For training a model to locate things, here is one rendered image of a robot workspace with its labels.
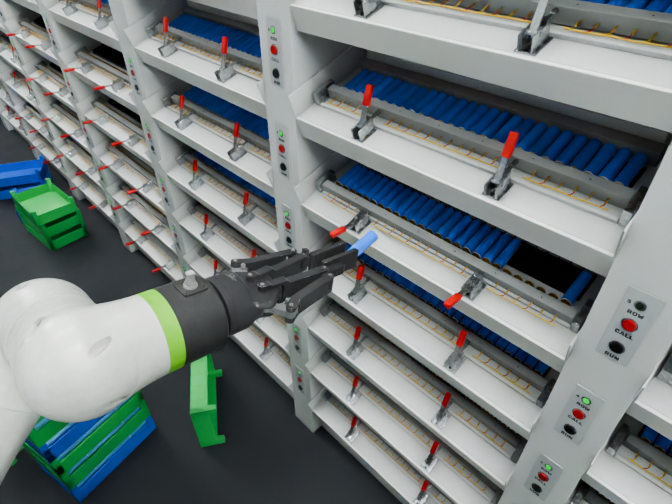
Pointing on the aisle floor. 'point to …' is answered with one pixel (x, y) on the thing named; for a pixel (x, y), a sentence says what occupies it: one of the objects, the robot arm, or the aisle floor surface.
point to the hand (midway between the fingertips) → (333, 260)
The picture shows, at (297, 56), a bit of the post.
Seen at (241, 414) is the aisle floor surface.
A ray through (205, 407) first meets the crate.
